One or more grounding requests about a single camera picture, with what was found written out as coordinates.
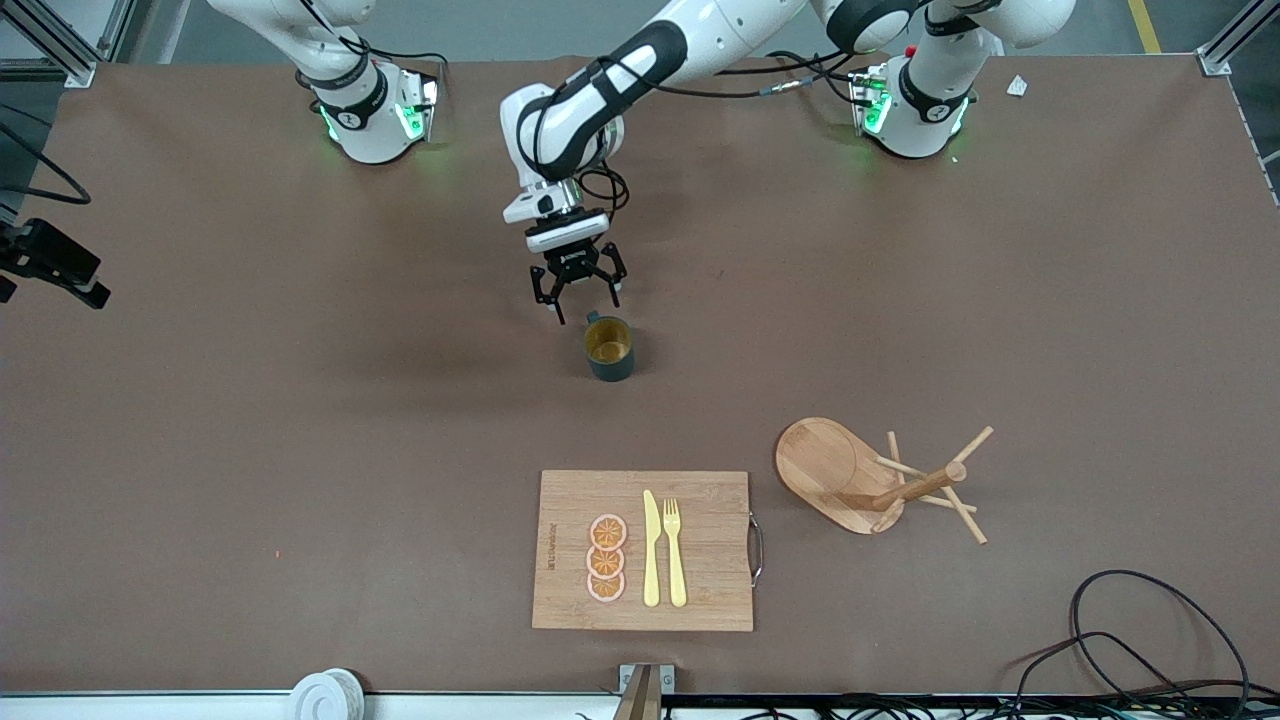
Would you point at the dark green cup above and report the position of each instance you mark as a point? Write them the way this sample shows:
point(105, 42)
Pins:
point(610, 368)

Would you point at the yellow plastic fork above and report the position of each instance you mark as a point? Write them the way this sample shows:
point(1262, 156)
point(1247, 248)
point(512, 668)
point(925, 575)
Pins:
point(676, 560)

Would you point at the bamboo cutting board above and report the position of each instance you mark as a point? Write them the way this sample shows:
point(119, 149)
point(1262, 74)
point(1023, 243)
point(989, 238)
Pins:
point(710, 560)

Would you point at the white tape roll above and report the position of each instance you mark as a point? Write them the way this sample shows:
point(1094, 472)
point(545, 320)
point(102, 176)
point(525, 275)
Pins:
point(325, 697)

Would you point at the aluminium frame profile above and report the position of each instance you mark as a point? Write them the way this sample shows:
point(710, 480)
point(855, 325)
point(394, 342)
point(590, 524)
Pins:
point(1230, 40)
point(60, 45)

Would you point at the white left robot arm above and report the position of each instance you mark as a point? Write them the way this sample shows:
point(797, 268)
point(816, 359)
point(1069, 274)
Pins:
point(700, 30)

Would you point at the orange slice toy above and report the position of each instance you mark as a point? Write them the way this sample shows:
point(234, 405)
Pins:
point(608, 531)

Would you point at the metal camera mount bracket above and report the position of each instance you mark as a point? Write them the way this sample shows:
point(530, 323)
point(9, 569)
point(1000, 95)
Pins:
point(643, 695)

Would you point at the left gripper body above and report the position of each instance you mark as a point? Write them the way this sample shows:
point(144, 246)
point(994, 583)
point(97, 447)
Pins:
point(574, 264)

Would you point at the white table edge rail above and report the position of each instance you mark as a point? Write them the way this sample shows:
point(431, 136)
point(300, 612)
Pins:
point(150, 706)

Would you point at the wooden mug tree stand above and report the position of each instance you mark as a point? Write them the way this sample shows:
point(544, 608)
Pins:
point(815, 465)

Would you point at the brown table cover sheet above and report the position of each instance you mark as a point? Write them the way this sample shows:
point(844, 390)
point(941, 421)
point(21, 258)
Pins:
point(300, 400)

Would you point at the white paper scrap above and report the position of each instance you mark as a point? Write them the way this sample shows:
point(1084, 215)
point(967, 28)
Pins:
point(1018, 86)

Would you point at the yellow plastic knife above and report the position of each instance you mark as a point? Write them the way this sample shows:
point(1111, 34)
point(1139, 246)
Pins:
point(651, 550)

